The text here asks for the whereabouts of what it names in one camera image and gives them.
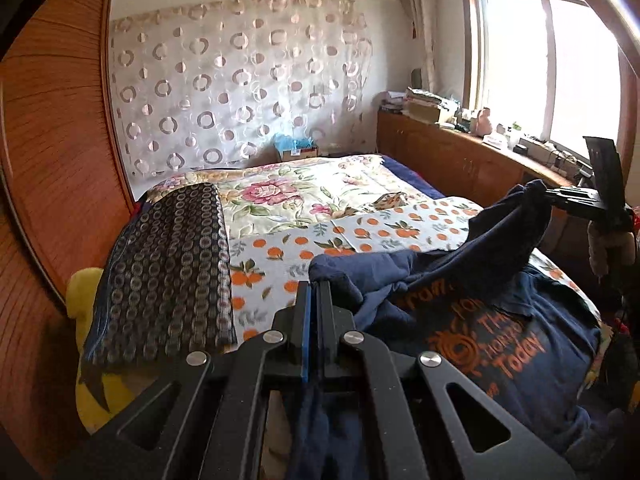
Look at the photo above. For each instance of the navy printed t-shirt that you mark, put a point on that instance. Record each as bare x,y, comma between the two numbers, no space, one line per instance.
360,270

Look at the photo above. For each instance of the wooden side cabinet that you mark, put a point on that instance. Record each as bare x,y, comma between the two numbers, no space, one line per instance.
450,160

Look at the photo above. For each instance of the dark circle-pattern folded cloth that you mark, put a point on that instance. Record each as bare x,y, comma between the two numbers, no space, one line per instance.
165,270

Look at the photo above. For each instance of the white wrapped pipe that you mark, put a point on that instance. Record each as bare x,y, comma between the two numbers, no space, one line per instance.
419,25

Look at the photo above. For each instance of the cardboard box with blue contents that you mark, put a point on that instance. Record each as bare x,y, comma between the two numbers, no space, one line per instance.
296,149

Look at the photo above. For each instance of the pink figurine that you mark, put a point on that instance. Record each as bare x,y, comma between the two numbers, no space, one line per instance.
485,121

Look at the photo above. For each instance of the pile of papers and boxes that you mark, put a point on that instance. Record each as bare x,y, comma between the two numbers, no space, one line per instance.
422,105

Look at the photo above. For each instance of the yellow plush toy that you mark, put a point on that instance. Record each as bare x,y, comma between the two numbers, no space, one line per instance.
82,290

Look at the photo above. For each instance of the floral blanket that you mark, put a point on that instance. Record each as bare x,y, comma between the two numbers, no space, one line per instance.
280,195

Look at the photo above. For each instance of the white flat box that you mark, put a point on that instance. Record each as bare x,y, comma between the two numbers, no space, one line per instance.
542,151

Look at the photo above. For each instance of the person's right hand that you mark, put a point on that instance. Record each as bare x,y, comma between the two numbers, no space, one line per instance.
607,250

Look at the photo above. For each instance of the wooden slatted wardrobe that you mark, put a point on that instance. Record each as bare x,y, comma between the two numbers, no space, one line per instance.
60,135

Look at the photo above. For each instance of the sheer circle-pattern curtain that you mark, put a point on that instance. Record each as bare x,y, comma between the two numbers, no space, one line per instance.
225,85

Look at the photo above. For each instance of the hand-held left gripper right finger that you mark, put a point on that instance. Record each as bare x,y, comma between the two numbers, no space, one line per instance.
325,320

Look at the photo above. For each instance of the grey wall fixture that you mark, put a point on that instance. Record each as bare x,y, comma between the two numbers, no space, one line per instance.
416,79

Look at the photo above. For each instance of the tissue pack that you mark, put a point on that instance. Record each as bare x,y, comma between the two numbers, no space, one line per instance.
495,139

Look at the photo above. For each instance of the white bottle with green cap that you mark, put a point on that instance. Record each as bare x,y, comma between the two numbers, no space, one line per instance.
515,136

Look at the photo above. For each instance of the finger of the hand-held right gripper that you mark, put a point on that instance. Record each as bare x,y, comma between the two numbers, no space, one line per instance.
572,197

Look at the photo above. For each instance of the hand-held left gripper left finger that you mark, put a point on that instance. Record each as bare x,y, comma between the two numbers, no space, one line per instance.
306,325

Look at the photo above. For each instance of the wood-framed window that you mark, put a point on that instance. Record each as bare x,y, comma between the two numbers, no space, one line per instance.
525,60

